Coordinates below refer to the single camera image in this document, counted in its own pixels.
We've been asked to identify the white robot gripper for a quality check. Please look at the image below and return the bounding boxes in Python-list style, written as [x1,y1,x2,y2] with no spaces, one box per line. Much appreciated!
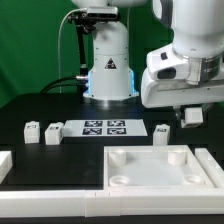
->
[141,48,224,122]

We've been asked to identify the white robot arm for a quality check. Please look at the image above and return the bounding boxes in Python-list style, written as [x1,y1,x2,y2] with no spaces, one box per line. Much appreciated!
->
[71,0,224,108]

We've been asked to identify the white sheet with markers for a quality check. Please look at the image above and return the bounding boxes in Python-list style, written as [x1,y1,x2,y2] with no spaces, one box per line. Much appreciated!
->
[63,119,147,137]

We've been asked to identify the white left fence piece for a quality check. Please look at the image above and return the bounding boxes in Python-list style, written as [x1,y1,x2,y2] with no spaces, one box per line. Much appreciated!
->
[0,151,13,184]

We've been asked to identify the white right fence rail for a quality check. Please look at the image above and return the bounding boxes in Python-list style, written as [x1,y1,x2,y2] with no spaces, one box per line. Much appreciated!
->
[195,148,224,188]

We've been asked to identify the white fence rail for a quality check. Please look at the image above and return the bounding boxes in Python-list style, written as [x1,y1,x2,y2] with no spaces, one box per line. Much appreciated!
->
[195,148,224,188]
[0,188,224,218]

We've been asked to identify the white front fence rail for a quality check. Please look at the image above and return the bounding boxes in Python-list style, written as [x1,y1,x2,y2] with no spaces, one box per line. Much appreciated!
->
[0,188,224,218]

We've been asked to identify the black cables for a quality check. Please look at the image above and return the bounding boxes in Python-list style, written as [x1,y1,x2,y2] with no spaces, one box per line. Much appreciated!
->
[39,77,89,94]

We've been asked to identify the black camera on stand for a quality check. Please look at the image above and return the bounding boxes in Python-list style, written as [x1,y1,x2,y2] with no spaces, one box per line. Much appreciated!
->
[68,6,120,76]

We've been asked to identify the white thin cable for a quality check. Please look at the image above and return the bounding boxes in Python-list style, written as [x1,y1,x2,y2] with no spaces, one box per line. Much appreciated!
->
[57,9,81,94]

